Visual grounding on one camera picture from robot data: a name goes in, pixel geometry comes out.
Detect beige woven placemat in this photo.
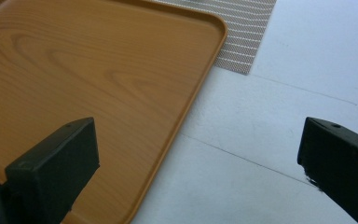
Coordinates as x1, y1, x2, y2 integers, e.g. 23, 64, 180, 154
155, 0, 278, 76

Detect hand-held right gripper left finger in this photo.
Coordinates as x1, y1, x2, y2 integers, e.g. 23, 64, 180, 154
5, 117, 101, 224

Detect wooden tray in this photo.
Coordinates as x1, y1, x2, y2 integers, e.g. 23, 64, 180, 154
0, 0, 229, 224

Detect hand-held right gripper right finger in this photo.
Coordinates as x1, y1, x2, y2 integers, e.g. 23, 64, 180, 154
296, 116, 358, 224

